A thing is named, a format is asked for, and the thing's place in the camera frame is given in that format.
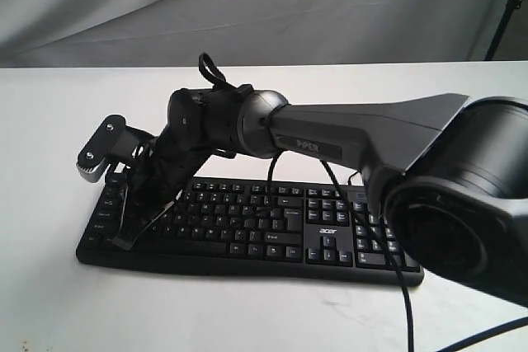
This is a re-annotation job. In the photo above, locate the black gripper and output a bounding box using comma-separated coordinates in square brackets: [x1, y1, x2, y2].
[112, 128, 213, 250]

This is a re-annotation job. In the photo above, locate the black acer keyboard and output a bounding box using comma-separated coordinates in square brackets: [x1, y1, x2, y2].
[76, 173, 424, 287]

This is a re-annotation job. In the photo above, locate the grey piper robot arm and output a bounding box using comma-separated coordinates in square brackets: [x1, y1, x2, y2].
[114, 84, 527, 306]

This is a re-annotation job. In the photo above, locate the grey backdrop cloth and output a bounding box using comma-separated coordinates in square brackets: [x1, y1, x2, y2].
[1, 0, 507, 68]

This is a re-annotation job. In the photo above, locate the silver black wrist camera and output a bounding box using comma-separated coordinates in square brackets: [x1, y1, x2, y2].
[77, 115, 154, 183]

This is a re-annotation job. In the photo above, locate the black USB cable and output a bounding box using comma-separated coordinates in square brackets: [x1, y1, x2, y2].
[346, 169, 368, 186]

